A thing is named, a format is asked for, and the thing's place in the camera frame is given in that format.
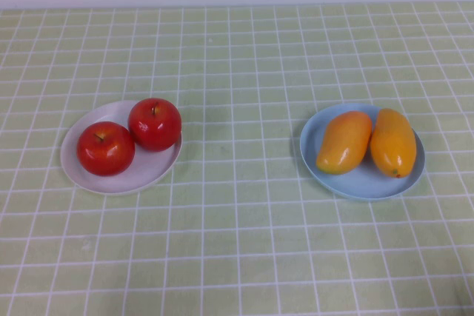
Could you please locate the green checkered tablecloth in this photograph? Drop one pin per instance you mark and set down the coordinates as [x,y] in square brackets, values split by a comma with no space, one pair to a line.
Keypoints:
[240,238]

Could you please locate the red apple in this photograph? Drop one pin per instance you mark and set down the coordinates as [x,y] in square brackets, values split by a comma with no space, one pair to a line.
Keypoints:
[155,127]
[105,149]

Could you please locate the yellow orange mango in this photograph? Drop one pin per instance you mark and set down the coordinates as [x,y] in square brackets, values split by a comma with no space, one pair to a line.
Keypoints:
[344,142]

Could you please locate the light blue round plate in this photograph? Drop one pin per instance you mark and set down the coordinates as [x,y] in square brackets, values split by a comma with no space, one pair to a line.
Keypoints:
[355,186]

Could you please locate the white round plate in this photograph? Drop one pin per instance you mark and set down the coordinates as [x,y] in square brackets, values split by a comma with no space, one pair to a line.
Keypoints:
[148,175]

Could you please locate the yellow mango with green stem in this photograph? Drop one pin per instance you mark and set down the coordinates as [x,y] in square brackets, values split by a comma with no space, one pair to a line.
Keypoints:
[394,142]

